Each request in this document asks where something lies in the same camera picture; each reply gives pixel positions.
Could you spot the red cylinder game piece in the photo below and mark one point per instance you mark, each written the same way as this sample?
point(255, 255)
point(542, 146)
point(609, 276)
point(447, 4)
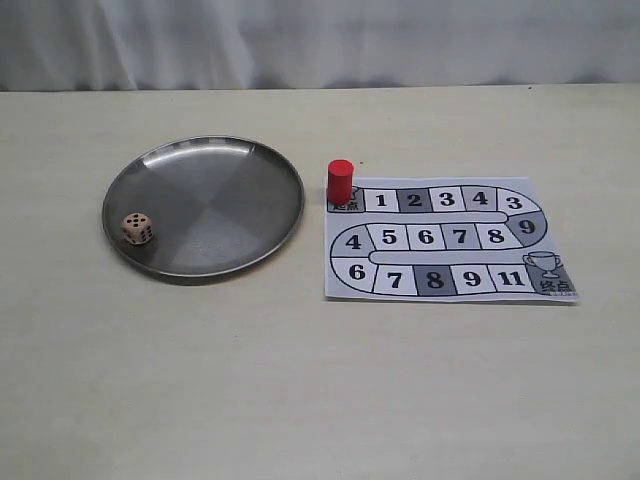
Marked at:
point(339, 181)

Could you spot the wooden die with black pips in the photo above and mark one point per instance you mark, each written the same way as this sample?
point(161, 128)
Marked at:
point(137, 228)

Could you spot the round stainless steel plate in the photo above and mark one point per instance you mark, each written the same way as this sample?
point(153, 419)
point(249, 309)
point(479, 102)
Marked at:
point(218, 204)

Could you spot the printed paper game board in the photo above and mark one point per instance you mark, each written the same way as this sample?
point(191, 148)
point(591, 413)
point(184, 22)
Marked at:
point(443, 240)

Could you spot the white curtain backdrop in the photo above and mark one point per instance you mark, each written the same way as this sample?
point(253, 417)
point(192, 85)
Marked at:
point(144, 45)

